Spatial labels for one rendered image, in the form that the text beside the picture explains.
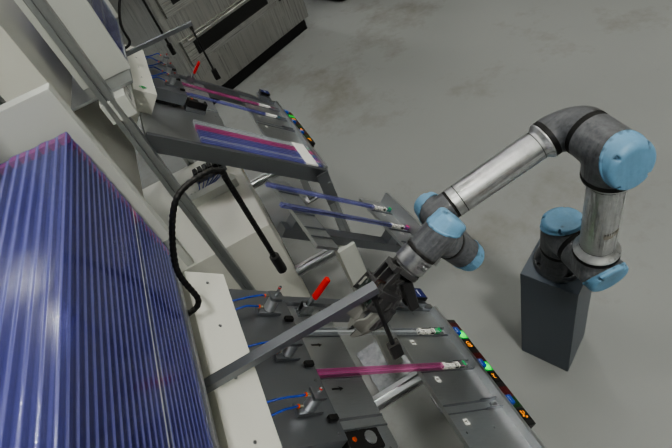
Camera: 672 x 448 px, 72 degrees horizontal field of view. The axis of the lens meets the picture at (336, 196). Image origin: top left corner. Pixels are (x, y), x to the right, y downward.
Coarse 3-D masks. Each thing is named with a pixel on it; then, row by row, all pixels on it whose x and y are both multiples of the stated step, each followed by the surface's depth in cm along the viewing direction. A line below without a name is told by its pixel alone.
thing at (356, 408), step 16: (320, 336) 103; (336, 336) 105; (320, 352) 98; (336, 352) 101; (320, 368) 94; (336, 384) 93; (352, 384) 95; (336, 400) 89; (352, 400) 91; (368, 400) 93; (352, 416) 88; (368, 416) 89; (384, 432) 88
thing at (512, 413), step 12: (432, 312) 133; (444, 324) 129; (456, 336) 125; (468, 348) 122; (480, 372) 117; (492, 384) 114; (504, 396) 112; (504, 408) 110; (516, 420) 108; (528, 432) 105; (540, 444) 102
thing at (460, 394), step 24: (408, 312) 128; (408, 336) 118; (432, 336) 123; (432, 360) 114; (456, 360) 118; (432, 384) 107; (456, 384) 111; (480, 384) 115; (456, 408) 103; (480, 408) 107; (456, 432) 98; (480, 432) 100; (504, 432) 104
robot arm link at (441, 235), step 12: (432, 216) 100; (444, 216) 98; (456, 216) 103; (420, 228) 101; (432, 228) 98; (444, 228) 97; (456, 228) 97; (408, 240) 102; (420, 240) 99; (432, 240) 98; (444, 240) 98; (456, 240) 100; (420, 252) 99; (432, 252) 98; (444, 252) 100; (456, 252) 101; (432, 264) 101
